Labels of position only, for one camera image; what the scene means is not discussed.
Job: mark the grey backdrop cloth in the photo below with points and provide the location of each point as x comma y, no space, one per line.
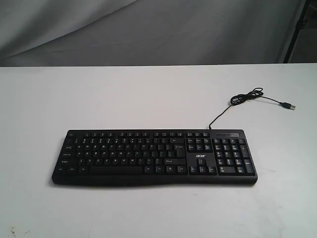
145,32

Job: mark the black acer keyboard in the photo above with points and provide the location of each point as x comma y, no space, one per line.
140,157

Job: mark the black stand pole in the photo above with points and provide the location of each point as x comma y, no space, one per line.
303,44

